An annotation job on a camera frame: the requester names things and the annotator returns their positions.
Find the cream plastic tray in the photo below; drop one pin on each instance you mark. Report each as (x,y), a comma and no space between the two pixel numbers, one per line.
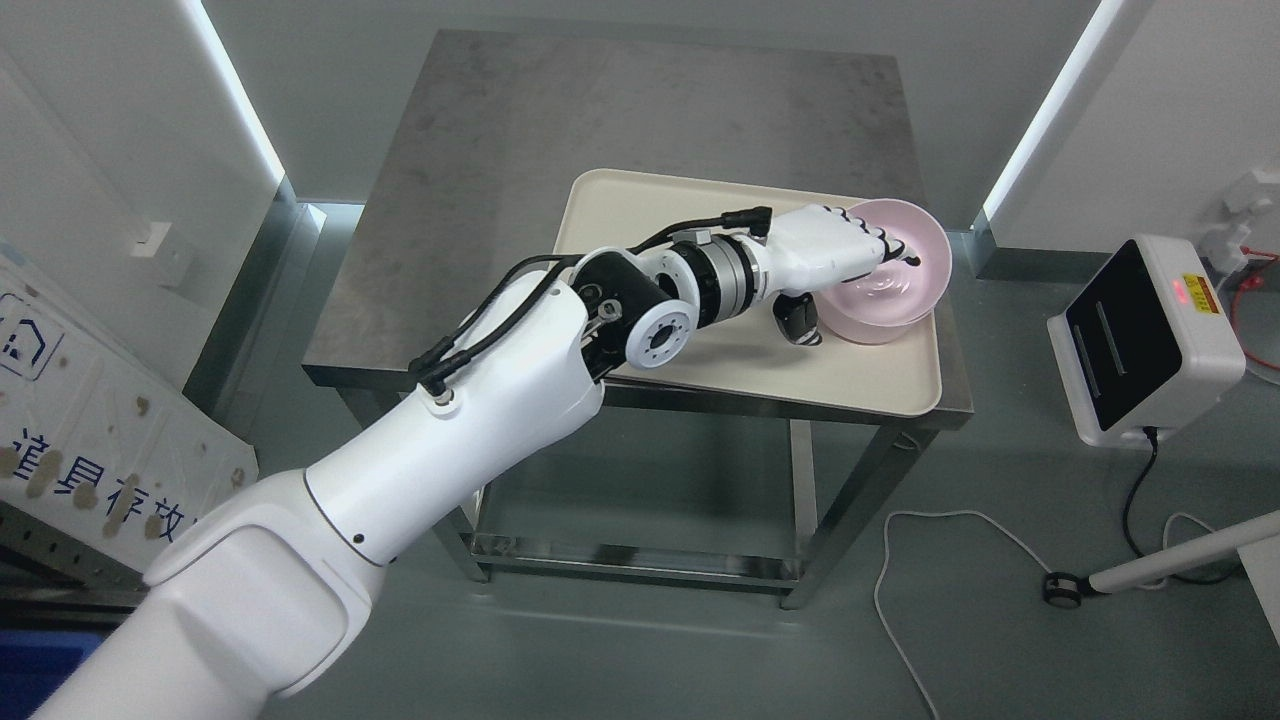
(747,355)

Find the white black box device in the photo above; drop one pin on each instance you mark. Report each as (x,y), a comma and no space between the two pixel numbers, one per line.
(1146,347)

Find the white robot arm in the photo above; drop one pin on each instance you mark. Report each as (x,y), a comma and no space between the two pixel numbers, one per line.
(259,599)

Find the white sign board with text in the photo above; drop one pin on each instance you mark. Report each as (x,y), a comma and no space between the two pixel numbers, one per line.
(94,443)

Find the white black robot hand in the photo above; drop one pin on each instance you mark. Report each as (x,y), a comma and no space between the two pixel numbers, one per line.
(812,249)

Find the pink bowl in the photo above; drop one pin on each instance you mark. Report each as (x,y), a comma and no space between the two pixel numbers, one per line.
(898,292)
(862,332)

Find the white stand leg with caster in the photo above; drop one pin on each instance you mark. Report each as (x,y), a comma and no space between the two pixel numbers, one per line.
(1068,591)

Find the stainless steel table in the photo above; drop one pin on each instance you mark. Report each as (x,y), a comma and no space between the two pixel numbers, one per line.
(497,128)

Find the white wall socket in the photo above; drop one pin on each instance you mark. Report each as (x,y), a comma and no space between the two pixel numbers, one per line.
(150,244)

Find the blue bin at lower left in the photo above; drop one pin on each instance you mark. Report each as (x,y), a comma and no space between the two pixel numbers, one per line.
(34,663)

